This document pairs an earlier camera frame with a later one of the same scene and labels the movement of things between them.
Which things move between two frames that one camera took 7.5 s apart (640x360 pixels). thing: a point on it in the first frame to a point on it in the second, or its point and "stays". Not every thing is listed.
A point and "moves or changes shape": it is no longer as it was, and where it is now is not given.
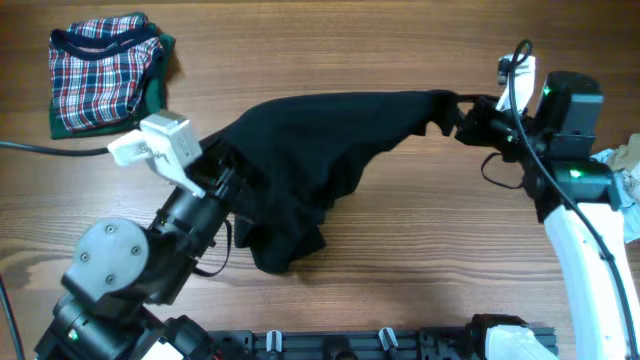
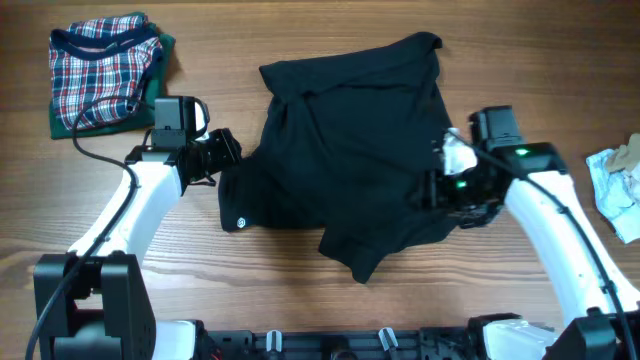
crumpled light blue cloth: (627, 187) stays
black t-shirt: (296, 153) moves or changes shape
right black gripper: (472, 127) to (448, 203)
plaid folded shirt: (98, 67) stays
